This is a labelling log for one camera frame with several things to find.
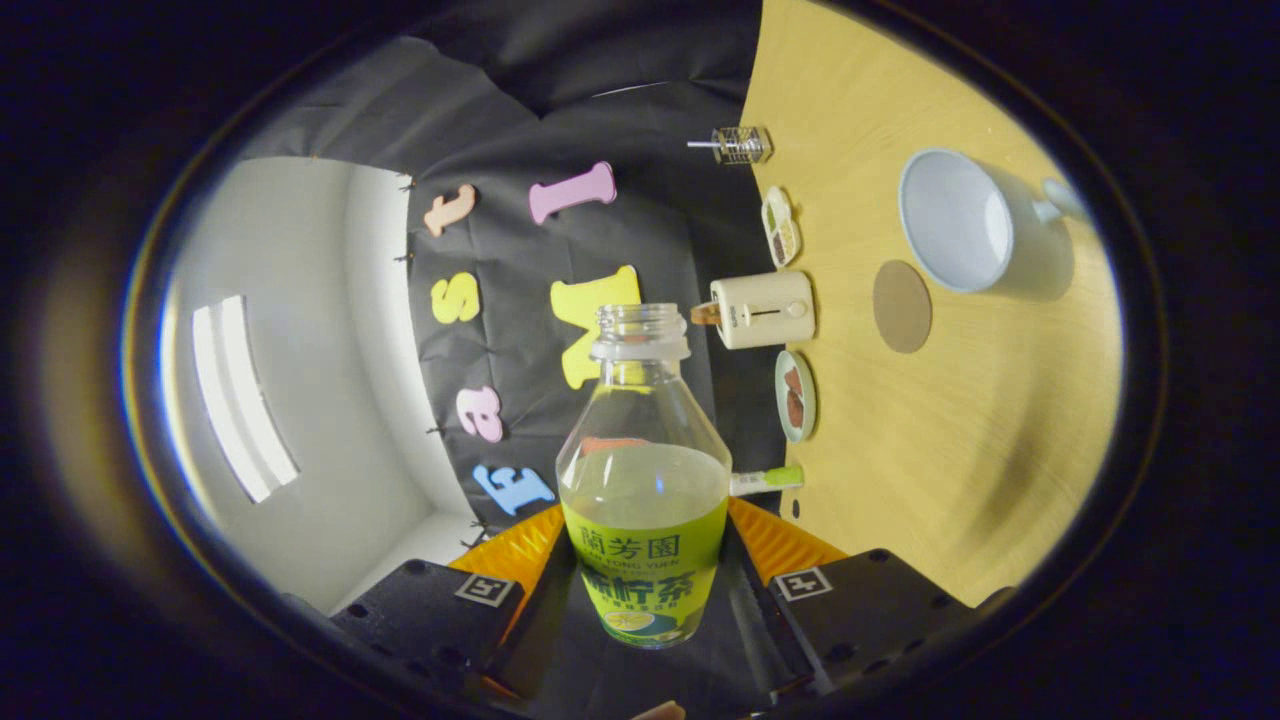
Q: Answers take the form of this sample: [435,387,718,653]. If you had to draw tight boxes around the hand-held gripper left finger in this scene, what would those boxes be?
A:
[325,503,601,716]

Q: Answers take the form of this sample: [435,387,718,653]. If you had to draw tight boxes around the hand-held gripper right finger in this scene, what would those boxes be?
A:
[715,497,986,701]

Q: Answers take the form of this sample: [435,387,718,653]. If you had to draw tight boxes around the green label juice bottle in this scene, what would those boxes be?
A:
[556,303,732,649]

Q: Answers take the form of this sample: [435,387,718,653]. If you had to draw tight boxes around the round brown coaster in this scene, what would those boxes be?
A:
[872,260,933,355]

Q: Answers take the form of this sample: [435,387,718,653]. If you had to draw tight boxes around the pale blue cup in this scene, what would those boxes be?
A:
[898,148,1091,301]

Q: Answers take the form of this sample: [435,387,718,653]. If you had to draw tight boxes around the slim white green bottle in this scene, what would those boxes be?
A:
[728,464,805,497]

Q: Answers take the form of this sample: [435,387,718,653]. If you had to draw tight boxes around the wooden table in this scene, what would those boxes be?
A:
[740,0,1126,609]

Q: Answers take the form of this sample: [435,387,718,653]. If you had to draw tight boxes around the pale green plate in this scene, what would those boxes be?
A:
[775,349,818,443]

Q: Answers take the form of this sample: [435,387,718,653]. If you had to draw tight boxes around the long ceiling light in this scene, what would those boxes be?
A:
[190,294,301,504]

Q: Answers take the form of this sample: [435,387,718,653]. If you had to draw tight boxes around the cream toaster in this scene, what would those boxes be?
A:
[710,270,816,351]

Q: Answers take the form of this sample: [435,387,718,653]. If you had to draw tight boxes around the white divided dish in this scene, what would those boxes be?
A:
[761,186,802,269]

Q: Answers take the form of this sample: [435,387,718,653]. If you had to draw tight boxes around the wire mesh holder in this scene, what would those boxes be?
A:
[712,126,774,166]

